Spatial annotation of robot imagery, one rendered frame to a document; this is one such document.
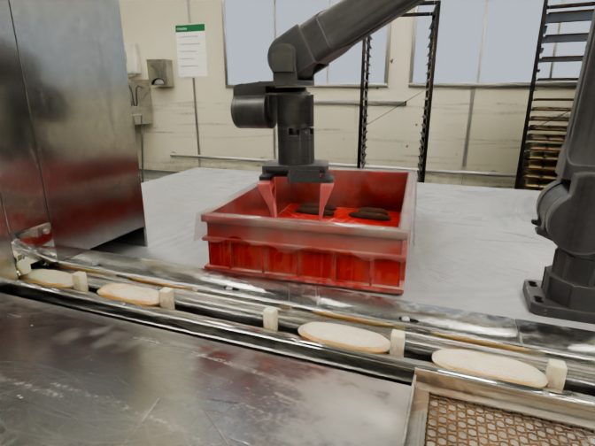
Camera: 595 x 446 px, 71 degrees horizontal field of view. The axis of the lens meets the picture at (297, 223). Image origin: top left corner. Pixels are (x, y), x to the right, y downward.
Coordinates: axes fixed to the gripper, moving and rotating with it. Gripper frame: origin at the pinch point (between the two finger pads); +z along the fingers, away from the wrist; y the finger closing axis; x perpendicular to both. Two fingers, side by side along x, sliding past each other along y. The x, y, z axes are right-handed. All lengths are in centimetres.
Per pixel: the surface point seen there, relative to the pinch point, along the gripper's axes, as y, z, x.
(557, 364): 26.1, 3.7, -32.4
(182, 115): -196, 6, 484
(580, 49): 228, -53, 369
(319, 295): 4.4, 4.1, -19.5
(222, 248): -11.5, 3.5, -5.4
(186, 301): -12.2, 5.0, -20.3
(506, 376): 21.7, 4.8, -32.9
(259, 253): -5.3, 3.9, -6.6
